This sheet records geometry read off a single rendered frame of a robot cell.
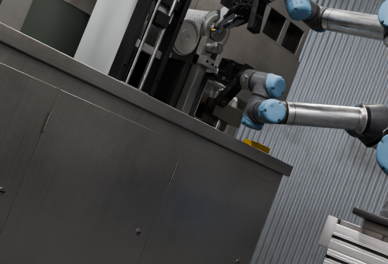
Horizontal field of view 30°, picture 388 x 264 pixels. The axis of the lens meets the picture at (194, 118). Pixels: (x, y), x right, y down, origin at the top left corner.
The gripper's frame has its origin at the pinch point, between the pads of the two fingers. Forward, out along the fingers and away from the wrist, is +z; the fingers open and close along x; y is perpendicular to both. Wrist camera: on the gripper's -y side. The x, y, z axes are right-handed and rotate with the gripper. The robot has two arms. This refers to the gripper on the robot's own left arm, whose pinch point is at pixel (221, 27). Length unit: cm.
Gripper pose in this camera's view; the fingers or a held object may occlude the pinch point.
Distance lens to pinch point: 256.0
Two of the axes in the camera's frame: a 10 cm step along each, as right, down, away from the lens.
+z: -7.5, 4.4, 5.0
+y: -1.4, -8.4, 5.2
